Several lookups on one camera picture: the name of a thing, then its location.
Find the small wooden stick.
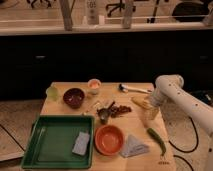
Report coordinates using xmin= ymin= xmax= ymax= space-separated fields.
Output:
xmin=85 ymin=101 xmax=101 ymax=113

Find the blue sponge in tray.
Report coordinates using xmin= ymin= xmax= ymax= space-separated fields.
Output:
xmin=72 ymin=132 xmax=90 ymax=156

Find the orange red bowl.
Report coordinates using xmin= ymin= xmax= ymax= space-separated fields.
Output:
xmin=94 ymin=125 xmax=124 ymax=156

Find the green plastic tray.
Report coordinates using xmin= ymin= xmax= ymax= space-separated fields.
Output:
xmin=21 ymin=115 xmax=94 ymax=169

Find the black power cable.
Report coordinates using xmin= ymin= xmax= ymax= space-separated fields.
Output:
xmin=168 ymin=116 xmax=200 ymax=171

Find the green chili pepper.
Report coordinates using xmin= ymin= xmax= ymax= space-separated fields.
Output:
xmin=147 ymin=128 xmax=166 ymax=156

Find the grey folded cloth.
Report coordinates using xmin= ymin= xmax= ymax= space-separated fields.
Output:
xmin=120 ymin=135 xmax=149 ymax=158

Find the metal measuring cup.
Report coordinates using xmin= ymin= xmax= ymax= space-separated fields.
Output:
xmin=98 ymin=102 xmax=115 ymax=124

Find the yellow banana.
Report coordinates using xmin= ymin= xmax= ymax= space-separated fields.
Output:
xmin=131 ymin=97 xmax=149 ymax=109

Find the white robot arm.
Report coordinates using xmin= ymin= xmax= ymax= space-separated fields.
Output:
xmin=148 ymin=75 xmax=213 ymax=171

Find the dark maroon bowl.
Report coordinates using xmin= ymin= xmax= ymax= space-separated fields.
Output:
xmin=63 ymin=88 xmax=85 ymax=109

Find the small white cup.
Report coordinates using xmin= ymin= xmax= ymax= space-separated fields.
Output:
xmin=88 ymin=79 xmax=101 ymax=95

